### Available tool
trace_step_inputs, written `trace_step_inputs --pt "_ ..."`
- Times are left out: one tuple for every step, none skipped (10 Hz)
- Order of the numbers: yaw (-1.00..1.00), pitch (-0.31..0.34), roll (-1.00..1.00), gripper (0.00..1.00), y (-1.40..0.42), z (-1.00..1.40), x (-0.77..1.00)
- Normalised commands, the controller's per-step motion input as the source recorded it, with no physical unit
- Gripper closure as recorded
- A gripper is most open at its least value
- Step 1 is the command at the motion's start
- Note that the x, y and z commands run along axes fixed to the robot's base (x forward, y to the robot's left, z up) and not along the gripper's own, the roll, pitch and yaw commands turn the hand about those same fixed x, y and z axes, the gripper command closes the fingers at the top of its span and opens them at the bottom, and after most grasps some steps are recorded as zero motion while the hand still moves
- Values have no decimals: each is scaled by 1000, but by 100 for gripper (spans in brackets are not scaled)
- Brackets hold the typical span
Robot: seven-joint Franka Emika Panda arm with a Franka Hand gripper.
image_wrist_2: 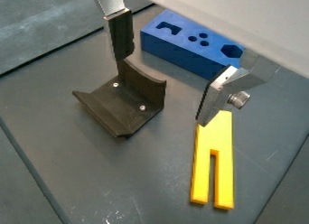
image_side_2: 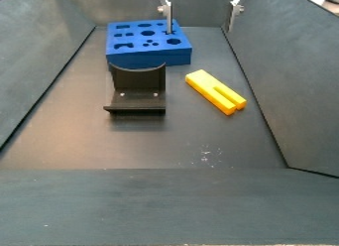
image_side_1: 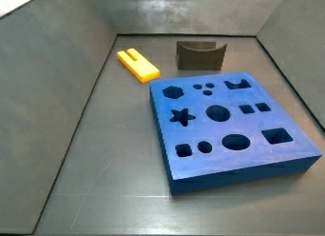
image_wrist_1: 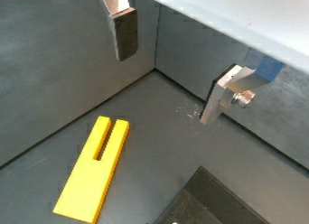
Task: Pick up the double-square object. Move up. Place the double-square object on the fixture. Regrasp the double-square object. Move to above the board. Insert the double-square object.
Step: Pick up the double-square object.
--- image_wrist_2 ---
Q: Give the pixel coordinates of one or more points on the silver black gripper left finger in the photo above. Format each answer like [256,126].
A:
[118,23]

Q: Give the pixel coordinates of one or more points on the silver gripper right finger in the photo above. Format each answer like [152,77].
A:
[225,89]

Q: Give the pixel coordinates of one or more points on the yellow double-square peg object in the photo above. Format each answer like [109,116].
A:
[213,156]

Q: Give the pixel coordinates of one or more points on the blue shape-sorting board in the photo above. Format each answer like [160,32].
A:
[189,45]

